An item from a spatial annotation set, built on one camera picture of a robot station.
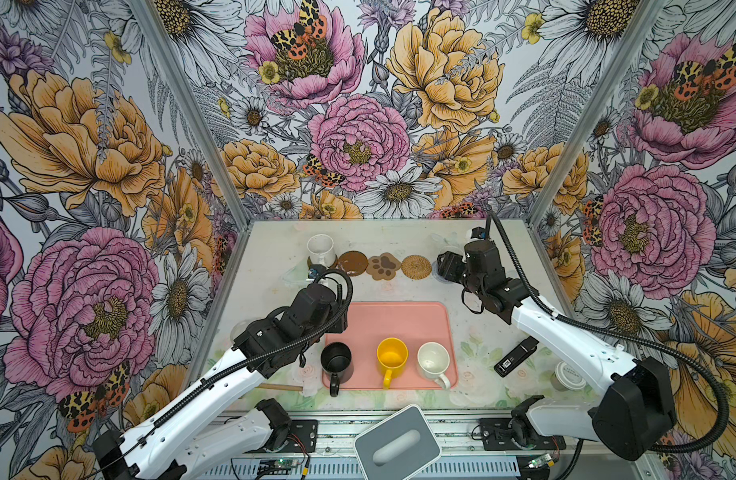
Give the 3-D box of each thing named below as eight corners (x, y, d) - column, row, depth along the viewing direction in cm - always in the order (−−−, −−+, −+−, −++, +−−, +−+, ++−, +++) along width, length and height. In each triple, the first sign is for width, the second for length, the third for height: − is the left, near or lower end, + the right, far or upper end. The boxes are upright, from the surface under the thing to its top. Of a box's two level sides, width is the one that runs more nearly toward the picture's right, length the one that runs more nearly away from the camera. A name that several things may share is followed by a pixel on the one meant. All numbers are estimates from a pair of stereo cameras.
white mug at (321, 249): (309, 277, 107) (304, 258, 99) (313, 251, 114) (309, 232, 106) (333, 277, 107) (330, 258, 99) (336, 251, 114) (333, 233, 106)
